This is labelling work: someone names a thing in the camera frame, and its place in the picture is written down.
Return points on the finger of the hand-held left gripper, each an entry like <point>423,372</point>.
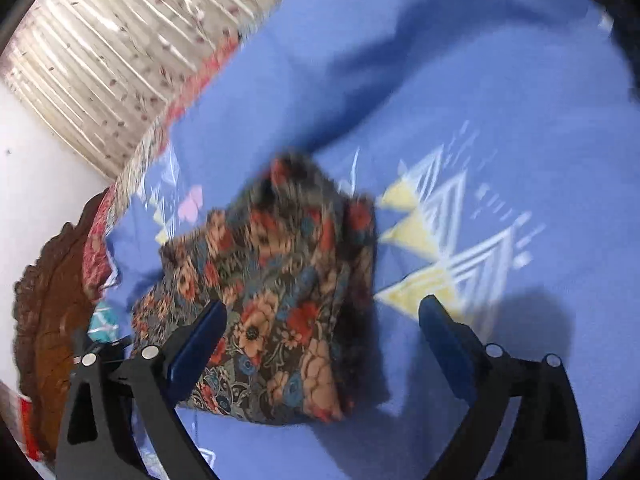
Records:
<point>112,347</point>

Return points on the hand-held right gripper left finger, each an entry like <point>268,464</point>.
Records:
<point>195,355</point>

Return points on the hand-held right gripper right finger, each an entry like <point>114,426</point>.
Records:
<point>445,350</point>

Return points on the brown floral garment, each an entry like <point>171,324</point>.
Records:
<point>280,285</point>

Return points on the teal patterned cloth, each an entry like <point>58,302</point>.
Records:
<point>102,322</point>

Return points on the carved wooden headboard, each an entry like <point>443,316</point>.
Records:
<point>50,310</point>

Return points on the blue printed bedsheet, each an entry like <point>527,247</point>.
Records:
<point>500,110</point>

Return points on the beige floral curtain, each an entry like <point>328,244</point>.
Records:
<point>125,45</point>

